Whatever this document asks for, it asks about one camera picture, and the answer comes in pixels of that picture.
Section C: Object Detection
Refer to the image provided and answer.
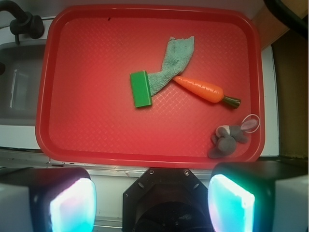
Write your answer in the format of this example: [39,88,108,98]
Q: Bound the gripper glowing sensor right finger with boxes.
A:
[208,161,309,232]

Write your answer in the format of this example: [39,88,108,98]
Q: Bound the green plastic block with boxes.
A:
[130,71,152,108]

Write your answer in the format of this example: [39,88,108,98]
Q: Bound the red plastic tray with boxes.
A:
[36,4,264,169]

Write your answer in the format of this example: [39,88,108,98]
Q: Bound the black cable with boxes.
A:
[264,0,309,39]

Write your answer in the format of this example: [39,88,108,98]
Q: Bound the orange toy carrot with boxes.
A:
[172,76,241,109]

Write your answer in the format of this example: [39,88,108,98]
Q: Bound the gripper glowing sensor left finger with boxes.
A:
[0,167,97,232]

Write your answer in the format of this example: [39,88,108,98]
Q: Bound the black faucet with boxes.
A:
[0,0,45,45]

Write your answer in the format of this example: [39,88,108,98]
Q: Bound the grey plush bunny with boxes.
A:
[208,114,261,159]

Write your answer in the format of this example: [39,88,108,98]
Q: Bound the green knitted cloth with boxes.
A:
[148,36,195,96]

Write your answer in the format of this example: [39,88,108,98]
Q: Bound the grey sink basin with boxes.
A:
[0,40,46,126]

